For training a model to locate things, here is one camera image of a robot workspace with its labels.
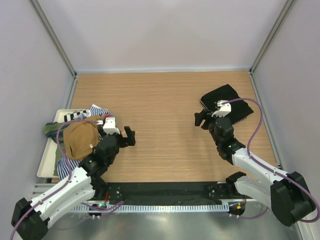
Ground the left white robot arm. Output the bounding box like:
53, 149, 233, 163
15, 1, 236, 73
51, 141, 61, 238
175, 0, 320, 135
10, 126, 136, 240

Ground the red garment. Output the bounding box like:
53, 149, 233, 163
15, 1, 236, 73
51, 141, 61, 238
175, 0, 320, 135
101, 113, 114, 121

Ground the blue white striped tank top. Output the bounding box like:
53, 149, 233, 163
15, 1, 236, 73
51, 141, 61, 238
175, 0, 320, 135
53, 104, 115, 180

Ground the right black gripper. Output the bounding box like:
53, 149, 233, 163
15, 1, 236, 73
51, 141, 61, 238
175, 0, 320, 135
194, 108, 226, 146

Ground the white slotted cable duct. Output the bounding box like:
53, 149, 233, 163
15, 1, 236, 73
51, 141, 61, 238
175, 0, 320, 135
74, 203, 230, 213

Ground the black white wide-striped garment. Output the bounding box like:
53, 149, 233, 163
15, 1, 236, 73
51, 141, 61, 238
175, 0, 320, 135
63, 109, 92, 122

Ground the black white striped tank top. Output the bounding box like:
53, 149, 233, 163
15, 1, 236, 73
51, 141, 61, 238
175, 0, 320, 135
200, 99, 253, 129

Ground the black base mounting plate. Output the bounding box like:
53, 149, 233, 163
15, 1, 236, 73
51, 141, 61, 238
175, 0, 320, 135
102, 181, 249, 206

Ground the white plastic tray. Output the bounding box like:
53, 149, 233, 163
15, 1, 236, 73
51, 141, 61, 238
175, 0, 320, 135
36, 109, 81, 179

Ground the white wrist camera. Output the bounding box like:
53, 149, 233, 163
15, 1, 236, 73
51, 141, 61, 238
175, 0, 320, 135
97, 117, 121, 135
212, 100, 232, 118

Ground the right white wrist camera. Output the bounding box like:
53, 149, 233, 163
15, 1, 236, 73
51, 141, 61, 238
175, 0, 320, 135
212, 100, 232, 118

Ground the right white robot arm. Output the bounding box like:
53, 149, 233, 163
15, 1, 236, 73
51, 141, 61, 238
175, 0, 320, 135
194, 109, 317, 227

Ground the brown tank top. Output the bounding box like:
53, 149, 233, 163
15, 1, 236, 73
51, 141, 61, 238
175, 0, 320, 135
63, 121, 100, 161

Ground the green striped garment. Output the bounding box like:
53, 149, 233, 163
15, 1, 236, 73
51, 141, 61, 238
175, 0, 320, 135
43, 122, 70, 144

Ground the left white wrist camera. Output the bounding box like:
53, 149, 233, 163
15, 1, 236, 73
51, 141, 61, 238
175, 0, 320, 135
97, 117, 121, 135

